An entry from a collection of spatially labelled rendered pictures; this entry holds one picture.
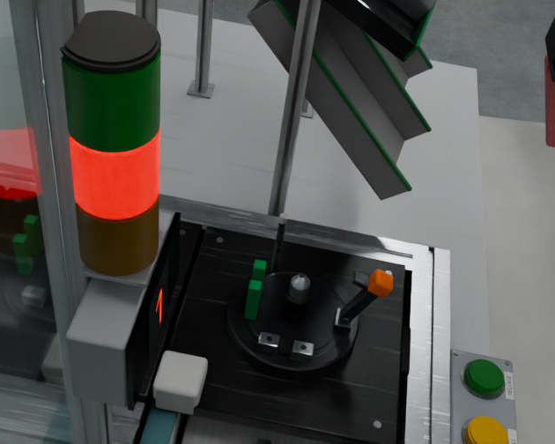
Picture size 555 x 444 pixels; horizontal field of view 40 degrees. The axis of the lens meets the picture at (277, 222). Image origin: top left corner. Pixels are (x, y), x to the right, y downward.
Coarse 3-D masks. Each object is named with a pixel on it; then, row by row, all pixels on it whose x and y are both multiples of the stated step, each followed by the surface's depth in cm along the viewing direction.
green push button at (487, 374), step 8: (480, 360) 82; (488, 360) 82; (472, 368) 81; (480, 368) 81; (488, 368) 81; (496, 368) 82; (464, 376) 82; (472, 376) 80; (480, 376) 81; (488, 376) 81; (496, 376) 81; (472, 384) 80; (480, 384) 80; (488, 384) 80; (496, 384) 80; (480, 392) 80; (488, 392) 80; (496, 392) 80
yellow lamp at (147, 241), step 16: (80, 208) 44; (80, 224) 45; (96, 224) 44; (112, 224) 44; (128, 224) 44; (144, 224) 45; (80, 240) 46; (96, 240) 45; (112, 240) 45; (128, 240) 45; (144, 240) 46; (80, 256) 48; (96, 256) 46; (112, 256) 46; (128, 256) 46; (144, 256) 47; (112, 272) 47; (128, 272) 47
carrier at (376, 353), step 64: (256, 256) 89; (320, 256) 90; (192, 320) 82; (256, 320) 80; (320, 320) 81; (384, 320) 85; (192, 384) 74; (256, 384) 77; (320, 384) 78; (384, 384) 79
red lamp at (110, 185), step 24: (72, 144) 41; (144, 144) 41; (72, 168) 42; (96, 168) 41; (120, 168) 41; (144, 168) 42; (96, 192) 42; (120, 192) 42; (144, 192) 43; (96, 216) 44; (120, 216) 44
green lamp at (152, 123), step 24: (72, 72) 37; (96, 72) 37; (120, 72) 37; (144, 72) 38; (72, 96) 38; (96, 96) 38; (120, 96) 38; (144, 96) 39; (72, 120) 40; (96, 120) 39; (120, 120) 39; (144, 120) 40; (96, 144) 40; (120, 144) 40
